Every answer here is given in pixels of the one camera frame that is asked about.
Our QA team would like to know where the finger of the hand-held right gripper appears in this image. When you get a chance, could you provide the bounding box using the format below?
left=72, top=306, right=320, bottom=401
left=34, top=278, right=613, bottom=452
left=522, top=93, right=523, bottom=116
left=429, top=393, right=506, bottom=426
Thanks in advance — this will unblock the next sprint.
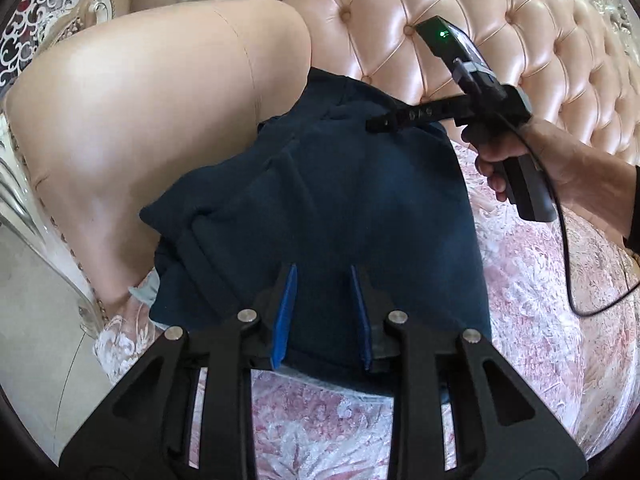
left=366, top=96, right=479, bottom=134

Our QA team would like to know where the pink floral blanket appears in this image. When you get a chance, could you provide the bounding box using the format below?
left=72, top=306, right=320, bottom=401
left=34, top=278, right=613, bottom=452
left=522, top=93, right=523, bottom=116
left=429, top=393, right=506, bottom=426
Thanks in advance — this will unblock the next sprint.
left=92, top=140, right=640, bottom=480

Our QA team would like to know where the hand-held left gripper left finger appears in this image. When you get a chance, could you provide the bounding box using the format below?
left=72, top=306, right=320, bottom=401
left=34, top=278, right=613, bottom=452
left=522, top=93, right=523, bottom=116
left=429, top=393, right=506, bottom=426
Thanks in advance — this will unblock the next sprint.
left=59, top=262, right=300, bottom=480

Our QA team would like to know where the person's right hand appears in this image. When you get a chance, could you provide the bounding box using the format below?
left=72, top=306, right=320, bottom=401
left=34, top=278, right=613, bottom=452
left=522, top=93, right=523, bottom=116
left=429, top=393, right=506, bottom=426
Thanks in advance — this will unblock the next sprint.
left=475, top=119, right=607, bottom=207

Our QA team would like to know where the beige tufted leather sofa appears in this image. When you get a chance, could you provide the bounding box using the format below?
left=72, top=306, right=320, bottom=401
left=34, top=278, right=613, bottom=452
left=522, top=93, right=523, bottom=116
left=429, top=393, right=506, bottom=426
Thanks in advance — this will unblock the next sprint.
left=0, top=0, right=640, bottom=341

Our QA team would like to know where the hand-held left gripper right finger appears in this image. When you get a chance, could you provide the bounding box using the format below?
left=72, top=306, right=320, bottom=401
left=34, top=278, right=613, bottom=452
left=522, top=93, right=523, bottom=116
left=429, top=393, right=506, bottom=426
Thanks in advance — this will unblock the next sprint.
left=349, top=265, right=587, bottom=480

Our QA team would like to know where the navy sweatshirt with yellow print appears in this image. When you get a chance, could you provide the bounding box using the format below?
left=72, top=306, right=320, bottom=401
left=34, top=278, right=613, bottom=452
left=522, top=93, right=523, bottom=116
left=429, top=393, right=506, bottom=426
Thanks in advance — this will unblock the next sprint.
left=139, top=67, right=493, bottom=396

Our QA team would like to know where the white lattice patterned cloth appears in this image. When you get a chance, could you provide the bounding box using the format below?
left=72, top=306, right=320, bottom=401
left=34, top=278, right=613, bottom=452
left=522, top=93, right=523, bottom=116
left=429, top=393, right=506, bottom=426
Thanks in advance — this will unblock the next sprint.
left=0, top=0, right=83, bottom=83

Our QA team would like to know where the light blue cloth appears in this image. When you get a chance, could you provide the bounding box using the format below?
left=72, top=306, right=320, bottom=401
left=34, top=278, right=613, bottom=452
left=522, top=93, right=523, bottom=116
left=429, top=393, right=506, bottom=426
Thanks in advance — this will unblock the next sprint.
left=127, top=270, right=162, bottom=312

